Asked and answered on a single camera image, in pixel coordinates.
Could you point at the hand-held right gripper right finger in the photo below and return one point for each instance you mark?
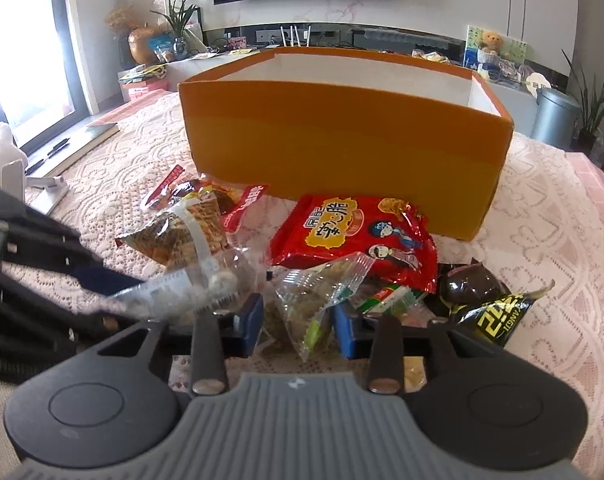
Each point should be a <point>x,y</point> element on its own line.
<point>343,330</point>

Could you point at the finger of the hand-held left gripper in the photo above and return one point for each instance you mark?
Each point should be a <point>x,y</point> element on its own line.
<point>106,279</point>
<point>31,325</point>

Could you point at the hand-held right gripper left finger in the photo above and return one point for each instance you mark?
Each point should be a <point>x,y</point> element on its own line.
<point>254,317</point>

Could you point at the clear packet with green filling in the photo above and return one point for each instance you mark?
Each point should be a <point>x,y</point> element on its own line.
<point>302,305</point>

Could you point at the green snack packet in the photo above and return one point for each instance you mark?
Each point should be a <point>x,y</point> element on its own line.
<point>389,300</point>

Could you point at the clear plastic snack packet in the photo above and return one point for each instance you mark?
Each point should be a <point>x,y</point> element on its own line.
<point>216,275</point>

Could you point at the red packet with dark meat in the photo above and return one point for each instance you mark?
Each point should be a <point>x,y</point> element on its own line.
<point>247,207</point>

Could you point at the orange cardboard box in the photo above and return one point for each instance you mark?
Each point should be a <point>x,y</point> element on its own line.
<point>342,150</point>

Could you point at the white cloth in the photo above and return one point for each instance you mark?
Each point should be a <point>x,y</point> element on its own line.
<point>4,155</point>

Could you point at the black marker pen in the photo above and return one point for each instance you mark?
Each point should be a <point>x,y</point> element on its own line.
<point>35,165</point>
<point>59,146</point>

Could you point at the brown packet with white label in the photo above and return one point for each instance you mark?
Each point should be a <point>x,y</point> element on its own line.
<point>151,240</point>

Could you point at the tan snack packet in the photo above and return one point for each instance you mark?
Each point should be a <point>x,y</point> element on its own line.
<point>415,375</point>

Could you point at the large red snack packet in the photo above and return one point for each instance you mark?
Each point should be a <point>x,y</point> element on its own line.
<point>342,235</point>

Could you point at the white flat board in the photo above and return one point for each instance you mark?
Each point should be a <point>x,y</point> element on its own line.
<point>91,135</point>

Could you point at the dark brown snack packet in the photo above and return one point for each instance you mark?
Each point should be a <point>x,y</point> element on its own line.
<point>467,285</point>

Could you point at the black and yellow snack packet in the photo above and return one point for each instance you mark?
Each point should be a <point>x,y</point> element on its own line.
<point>497,320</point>

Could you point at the glass sliding door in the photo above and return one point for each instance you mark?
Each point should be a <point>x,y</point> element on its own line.
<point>26,50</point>

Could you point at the red box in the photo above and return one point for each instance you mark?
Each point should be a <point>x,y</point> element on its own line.
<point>144,91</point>

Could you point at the yellow papers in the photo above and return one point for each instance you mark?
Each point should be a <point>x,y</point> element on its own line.
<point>141,72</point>

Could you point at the golden vase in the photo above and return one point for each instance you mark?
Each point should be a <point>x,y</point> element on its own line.
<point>141,45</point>

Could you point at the dried flower bunch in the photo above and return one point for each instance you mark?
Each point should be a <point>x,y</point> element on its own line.
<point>121,19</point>

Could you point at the blue packet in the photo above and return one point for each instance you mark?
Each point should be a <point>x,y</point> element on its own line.
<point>160,49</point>

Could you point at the white lace tablecloth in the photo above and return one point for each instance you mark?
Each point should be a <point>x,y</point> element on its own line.
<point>557,240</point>

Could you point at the green potted plant in glass vase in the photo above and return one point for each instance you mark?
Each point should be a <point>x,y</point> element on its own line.
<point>179,15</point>

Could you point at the pink card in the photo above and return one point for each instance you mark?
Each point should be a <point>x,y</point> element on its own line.
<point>236,43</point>

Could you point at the white router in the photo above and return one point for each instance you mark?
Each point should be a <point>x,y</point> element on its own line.
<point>294,42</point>

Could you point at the pink checked cloth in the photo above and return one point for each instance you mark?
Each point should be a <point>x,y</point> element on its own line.
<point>594,180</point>

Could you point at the white lace cover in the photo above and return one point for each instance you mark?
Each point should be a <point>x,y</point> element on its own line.
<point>399,39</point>

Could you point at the grey trash can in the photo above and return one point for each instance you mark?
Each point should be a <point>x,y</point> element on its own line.
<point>554,120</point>

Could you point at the white round object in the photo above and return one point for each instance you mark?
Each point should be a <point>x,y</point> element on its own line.
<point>538,84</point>

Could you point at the brown teddy bear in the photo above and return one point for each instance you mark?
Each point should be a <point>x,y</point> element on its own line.
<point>490,40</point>

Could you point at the green printed board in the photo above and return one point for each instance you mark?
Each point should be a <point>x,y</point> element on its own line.
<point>514,47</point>

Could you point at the tall potted plant in black pot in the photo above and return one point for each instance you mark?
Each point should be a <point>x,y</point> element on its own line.
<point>592,105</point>

